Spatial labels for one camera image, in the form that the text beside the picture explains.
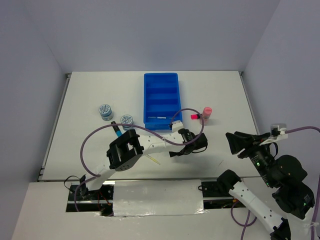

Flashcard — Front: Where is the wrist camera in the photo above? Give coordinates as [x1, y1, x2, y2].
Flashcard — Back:
[169, 120, 184, 133]
[260, 123, 288, 146]

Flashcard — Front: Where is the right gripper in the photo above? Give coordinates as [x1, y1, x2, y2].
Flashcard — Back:
[223, 129, 276, 185]

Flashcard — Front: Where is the pink lidded jar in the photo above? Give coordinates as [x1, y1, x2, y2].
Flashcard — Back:
[201, 107, 214, 126]

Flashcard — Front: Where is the blue patterned jar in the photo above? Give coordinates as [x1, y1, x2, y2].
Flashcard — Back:
[120, 114, 134, 131]
[98, 104, 113, 121]

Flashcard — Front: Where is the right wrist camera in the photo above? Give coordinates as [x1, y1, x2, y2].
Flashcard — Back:
[260, 123, 288, 146]

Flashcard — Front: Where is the pink highlighter marker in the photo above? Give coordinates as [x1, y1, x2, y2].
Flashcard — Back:
[190, 114, 202, 120]

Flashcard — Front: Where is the white foil panel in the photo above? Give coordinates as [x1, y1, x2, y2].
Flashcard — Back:
[112, 180, 205, 217]

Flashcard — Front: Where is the blue compartment tray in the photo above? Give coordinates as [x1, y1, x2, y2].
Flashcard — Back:
[143, 72, 181, 131]

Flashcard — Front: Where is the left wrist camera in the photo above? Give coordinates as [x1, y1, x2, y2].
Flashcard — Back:
[169, 120, 184, 133]

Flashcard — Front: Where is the yellow thin pen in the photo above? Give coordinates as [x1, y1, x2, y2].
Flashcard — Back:
[146, 155, 160, 165]

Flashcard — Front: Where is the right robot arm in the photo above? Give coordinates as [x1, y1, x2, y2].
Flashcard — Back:
[217, 128, 320, 240]

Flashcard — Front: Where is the blue thin pen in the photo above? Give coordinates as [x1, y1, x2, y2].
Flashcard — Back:
[147, 116, 167, 119]

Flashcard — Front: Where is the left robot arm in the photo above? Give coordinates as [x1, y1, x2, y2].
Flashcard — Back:
[78, 128, 208, 200]

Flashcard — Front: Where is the blue highlighter marker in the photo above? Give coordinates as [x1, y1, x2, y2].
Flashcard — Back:
[110, 121, 122, 137]

